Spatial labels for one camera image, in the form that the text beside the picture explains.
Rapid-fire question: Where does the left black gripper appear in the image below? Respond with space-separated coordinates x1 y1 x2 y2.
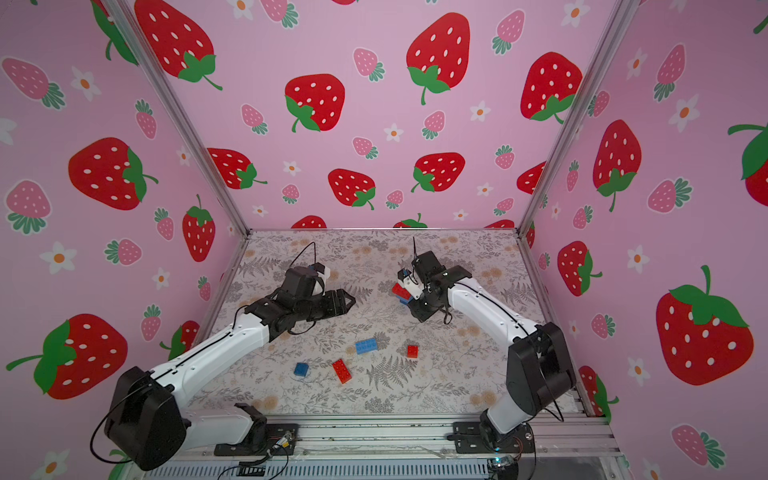
293 287 357 324

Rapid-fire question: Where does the red 2x4 brick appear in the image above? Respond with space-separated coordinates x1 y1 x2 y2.
392 283 411 300
332 359 352 384

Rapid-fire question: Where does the light blue 2x4 brick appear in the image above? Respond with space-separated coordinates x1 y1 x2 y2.
355 338 378 355

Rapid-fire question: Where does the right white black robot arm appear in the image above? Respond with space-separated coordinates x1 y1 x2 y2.
397 251 577 450

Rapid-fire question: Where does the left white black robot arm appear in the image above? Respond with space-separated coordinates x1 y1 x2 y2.
104 263 356 471

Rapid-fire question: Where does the blue 2x2 brick left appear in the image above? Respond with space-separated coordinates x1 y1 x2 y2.
294 362 309 378

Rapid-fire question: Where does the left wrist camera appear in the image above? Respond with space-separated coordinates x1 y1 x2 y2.
309 262 331 282

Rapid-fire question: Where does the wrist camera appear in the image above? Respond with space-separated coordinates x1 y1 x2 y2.
309 262 331 282
397 268 419 289

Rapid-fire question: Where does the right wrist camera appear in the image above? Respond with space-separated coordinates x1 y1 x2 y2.
397 268 419 289

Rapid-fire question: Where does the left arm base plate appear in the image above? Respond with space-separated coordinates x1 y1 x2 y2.
214 423 299 457

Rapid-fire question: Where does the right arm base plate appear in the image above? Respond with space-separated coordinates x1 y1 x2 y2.
447 422 535 455

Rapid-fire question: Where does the aluminium front rail frame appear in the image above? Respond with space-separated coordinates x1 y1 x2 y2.
124 414 632 479

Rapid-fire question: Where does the left aluminium corner post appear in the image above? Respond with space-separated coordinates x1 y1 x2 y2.
98 0 250 238

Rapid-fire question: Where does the aluminium corner post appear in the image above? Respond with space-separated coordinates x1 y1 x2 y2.
517 0 640 240
98 0 250 238

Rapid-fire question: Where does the right aluminium corner post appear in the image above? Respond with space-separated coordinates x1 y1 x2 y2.
517 0 640 240

